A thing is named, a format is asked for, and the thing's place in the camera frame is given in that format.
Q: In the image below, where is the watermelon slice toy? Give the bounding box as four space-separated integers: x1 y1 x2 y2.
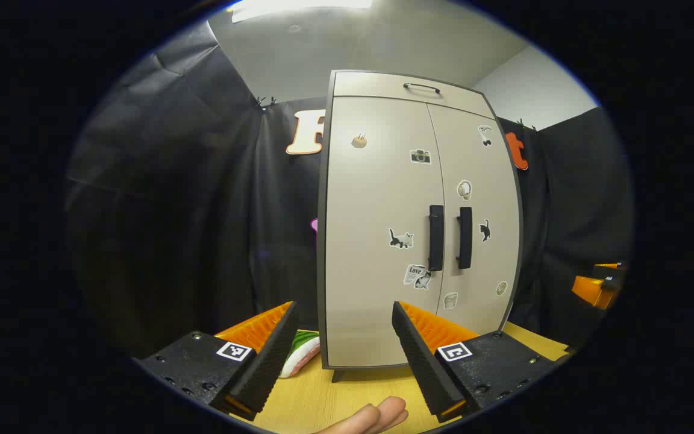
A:
278 330 322 379

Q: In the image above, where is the black cat sticker cabinet door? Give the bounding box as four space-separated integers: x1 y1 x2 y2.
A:
427 102 522 335

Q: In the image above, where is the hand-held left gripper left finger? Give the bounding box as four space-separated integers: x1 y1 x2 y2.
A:
133 300 299 421

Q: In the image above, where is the black backdrop cloth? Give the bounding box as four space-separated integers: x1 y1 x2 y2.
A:
64 21 634 362

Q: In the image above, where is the ceiling light panel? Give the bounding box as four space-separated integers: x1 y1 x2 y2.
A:
231 0 373 24

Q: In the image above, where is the beige double-door shoe cabinet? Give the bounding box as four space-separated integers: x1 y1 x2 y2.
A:
317 69 524 383

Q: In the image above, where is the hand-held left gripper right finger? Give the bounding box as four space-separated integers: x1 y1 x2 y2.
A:
391 300 555 423

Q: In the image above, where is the camera sticker shoe cabinet door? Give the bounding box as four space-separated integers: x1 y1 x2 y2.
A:
325 96 447 367

